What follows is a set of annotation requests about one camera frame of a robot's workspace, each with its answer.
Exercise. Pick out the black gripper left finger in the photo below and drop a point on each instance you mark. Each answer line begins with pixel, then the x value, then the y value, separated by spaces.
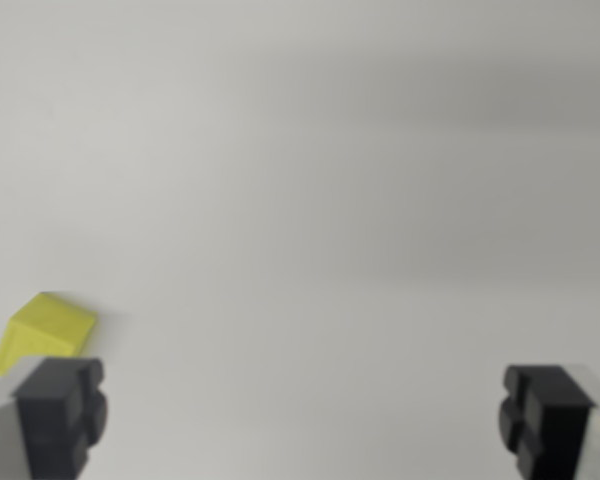
pixel 55 415

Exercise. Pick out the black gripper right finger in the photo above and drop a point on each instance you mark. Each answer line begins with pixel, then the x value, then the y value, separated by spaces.
pixel 550 425

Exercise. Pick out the yellow cube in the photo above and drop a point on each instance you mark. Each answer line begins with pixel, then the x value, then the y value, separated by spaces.
pixel 42 325

